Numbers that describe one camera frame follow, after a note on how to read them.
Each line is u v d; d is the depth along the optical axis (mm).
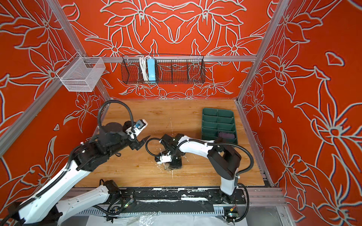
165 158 730
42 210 379
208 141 503
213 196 729
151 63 895
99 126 457
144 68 899
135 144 564
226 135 905
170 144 670
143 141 584
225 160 461
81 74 924
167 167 794
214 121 998
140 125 534
